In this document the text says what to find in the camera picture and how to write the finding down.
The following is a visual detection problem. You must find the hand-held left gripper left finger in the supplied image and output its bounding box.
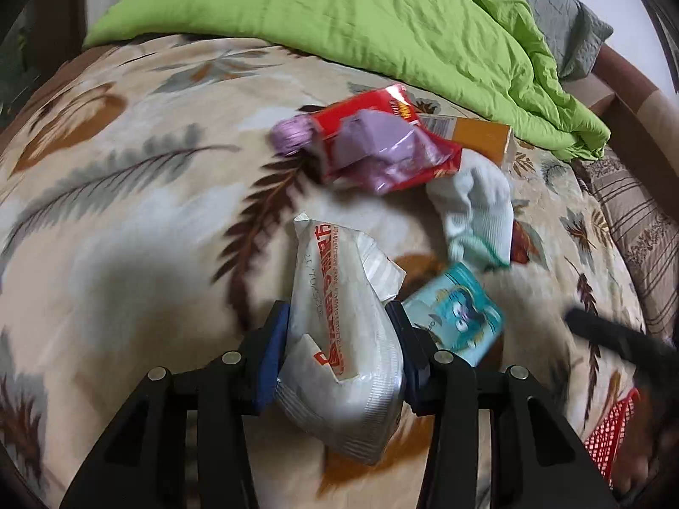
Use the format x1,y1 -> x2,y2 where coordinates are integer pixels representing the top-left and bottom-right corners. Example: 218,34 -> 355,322
58,301 -> 292,509

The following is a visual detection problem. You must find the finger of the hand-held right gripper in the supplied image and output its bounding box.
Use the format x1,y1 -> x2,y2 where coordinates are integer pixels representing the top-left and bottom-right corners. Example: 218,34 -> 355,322
565,308 -> 677,377

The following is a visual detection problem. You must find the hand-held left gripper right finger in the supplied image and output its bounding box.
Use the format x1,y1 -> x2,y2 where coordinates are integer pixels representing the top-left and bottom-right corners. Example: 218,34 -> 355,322
384,301 -> 621,509

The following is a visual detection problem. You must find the white snack wrapper red print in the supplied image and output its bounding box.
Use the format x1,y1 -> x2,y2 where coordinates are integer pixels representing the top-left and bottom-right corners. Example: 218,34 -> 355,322
273,212 -> 408,466

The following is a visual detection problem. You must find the red mesh basket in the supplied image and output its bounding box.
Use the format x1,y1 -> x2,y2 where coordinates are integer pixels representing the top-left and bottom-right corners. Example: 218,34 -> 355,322
581,387 -> 643,489

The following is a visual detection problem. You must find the torn red carton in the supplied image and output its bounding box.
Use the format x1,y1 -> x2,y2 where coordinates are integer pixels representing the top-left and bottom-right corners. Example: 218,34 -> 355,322
308,84 -> 462,184

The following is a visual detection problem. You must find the teal cartoon print packet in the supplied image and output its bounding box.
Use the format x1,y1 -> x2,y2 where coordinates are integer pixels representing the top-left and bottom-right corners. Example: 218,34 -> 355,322
401,262 -> 505,366

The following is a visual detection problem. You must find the brown striped pillow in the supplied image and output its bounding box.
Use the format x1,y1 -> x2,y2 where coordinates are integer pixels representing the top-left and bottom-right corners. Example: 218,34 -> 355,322
575,148 -> 679,345

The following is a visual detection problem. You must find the white sock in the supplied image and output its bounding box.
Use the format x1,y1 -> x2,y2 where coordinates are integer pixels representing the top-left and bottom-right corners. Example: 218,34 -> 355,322
426,149 -> 515,268

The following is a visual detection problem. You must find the leaf print blanket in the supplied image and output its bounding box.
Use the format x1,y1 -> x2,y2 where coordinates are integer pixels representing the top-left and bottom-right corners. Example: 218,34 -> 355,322
0,34 -> 653,509

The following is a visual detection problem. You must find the small purple crumpled wrapper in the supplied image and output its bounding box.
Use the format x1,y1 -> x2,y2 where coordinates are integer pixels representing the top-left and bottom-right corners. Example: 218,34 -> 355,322
272,115 -> 319,157

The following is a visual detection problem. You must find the pale lilac plastic wrapper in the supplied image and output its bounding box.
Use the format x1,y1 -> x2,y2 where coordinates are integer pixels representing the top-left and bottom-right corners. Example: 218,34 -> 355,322
334,109 -> 457,195

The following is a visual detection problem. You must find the orange cardboard box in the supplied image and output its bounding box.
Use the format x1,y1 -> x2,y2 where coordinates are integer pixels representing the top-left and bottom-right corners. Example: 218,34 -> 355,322
419,113 -> 513,166

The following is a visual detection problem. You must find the grey pillow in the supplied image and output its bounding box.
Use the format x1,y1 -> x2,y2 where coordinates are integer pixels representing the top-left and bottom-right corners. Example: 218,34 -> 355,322
493,0 -> 613,83

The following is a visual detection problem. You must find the green quilt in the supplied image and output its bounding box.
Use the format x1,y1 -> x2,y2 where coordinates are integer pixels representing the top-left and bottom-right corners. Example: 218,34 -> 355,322
84,0 -> 611,162

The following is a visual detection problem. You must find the wooden glass door cabinet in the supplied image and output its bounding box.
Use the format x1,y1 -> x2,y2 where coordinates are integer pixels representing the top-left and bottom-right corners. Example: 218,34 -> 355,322
0,0 -> 91,133

